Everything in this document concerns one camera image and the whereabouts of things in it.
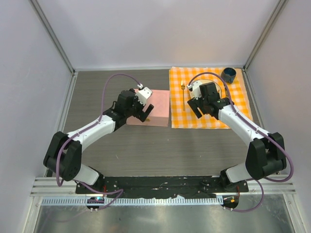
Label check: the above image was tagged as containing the pink jewelry box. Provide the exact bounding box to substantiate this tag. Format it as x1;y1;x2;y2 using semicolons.
126;89;170;128

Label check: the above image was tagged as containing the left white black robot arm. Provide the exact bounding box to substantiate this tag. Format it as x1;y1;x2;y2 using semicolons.
43;87;154;194

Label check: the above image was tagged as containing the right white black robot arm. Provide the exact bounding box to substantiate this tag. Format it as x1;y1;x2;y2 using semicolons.
188;81;287;192

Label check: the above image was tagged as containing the orange checkered cloth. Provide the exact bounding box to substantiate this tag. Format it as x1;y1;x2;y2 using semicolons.
169;67;253;129

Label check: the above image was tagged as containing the bird pattern plate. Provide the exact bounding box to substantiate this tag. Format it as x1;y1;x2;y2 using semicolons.
194;79;222;97

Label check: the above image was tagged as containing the gold fork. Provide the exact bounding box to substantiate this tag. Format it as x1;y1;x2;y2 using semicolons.
181;81;186;111

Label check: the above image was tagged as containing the dark blue mug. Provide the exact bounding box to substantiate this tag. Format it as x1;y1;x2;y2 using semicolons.
221;67;236;84

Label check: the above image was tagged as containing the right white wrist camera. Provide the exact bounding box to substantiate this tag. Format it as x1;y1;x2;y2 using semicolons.
187;81;202;100

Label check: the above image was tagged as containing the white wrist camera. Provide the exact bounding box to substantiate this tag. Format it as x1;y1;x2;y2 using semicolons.
135;83;153;106
187;81;202;100

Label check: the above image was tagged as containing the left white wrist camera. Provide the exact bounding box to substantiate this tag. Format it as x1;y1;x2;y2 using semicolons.
135;83;153;106

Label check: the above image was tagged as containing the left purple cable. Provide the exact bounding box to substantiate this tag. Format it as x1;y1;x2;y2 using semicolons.
56;73;144;211

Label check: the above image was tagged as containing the purple cable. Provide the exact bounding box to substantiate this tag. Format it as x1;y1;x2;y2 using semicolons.
56;73;144;211
187;72;294;213

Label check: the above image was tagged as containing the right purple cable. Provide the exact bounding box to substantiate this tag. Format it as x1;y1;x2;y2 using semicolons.
187;72;294;213

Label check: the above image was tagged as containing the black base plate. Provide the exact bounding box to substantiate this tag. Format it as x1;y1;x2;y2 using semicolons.
75;175;250;200

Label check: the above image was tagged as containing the white slotted cable duct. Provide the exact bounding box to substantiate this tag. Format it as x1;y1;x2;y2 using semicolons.
41;196;223;206

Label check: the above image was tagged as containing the aluminium frame rail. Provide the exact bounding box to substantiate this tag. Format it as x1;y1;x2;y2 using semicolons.
30;177;296;197

